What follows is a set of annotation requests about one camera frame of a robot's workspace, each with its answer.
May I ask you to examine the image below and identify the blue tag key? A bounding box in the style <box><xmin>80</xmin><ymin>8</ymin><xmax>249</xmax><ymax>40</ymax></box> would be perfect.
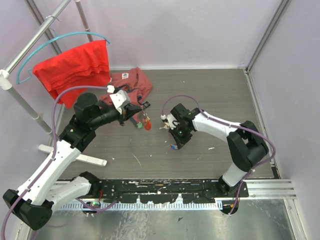
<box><xmin>171</xmin><ymin>144</ymin><xmax>179</xmax><ymax>150</ymax></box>

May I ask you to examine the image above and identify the yellow tag key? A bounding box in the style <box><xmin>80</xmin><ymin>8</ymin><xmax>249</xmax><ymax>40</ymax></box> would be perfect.
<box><xmin>159</xmin><ymin>121</ymin><xmax>170</xmax><ymax>130</ymax></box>

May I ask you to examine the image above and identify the metal key organizer red handle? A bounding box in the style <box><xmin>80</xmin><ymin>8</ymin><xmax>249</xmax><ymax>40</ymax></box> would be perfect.
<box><xmin>136</xmin><ymin>108</ymin><xmax>152</xmax><ymax>131</ymax></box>

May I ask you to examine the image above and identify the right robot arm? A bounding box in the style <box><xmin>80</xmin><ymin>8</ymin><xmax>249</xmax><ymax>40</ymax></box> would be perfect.
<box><xmin>162</xmin><ymin>103</ymin><xmax>269</xmax><ymax>197</ymax></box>

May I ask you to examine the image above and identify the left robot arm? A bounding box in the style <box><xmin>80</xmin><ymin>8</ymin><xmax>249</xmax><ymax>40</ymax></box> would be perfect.
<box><xmin>3</xmin><ymin>90</ymin><xmax>142</xmax><ymax>231</ymax></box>

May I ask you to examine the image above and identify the dusty red shirt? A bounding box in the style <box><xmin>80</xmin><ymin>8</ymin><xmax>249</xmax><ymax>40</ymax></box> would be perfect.
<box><xmin>100</xmin><ymin>67</ymin><xmax>153</xmax><ymax>126</ymax></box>

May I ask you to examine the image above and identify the bright red cloth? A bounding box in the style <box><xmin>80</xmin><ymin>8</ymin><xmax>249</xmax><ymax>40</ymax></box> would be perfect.
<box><xmin>32</xmin><ymin>40</ymin><xmax>111</xmax><ymax>99</ymax></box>

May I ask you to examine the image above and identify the teal clothes hanger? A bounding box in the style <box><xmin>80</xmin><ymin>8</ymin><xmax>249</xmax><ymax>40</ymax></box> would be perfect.
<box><xmin>16</xmin><ymin>31</ymin><xmax>111</xmax><ymax>85</ymax></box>

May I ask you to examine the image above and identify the metal clothes rack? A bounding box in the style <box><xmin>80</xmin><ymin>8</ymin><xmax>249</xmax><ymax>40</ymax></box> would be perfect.
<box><xmin>0</xmin><ymin>0</ymin><xmax>108</xmax><ymax>167</ymax></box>

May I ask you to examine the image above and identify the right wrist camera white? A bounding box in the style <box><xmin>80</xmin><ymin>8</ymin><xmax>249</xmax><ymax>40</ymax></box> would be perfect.
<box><xmin>160</xmin><ymin>114</ymin><xmax>179</xmax><ymax>130</ymax></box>

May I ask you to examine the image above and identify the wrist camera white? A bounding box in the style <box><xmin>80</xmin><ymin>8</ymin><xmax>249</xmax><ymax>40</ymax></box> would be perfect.
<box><xmin>160</xmin><ymin>114</ymin><xmax>179</xmax><ymax>130</ymax></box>
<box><xmin>106</xmin><ymin>85</ymin><xmax>130</xmax><ymax>115</ymax></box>

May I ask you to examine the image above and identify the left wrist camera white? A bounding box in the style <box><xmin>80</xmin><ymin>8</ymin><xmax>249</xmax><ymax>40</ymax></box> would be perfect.
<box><xmin>106</xmin><ymin>85</ymin><xmax>130</xmax><ymax>115</ymax></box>

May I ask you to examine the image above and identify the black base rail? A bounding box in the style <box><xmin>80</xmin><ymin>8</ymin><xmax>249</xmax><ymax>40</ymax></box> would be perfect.
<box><xmin>80</xmin><ymin>171</ymin><xmax>249</xmax><ymax>204</ymax></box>

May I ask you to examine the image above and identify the grey slotted cable duct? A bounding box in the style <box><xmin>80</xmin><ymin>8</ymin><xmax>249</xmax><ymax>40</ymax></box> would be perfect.
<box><xmin>58</xmin><ymin>200</ymin><xmax>223</xmax><ymax>211</ymax></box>

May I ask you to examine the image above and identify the aluminium frame post right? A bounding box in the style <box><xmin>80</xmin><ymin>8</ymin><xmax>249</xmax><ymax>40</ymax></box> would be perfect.
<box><xmin>245</xmin><ymin>0</ymin><xmax>291</xmax><ymax>73</ymax></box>

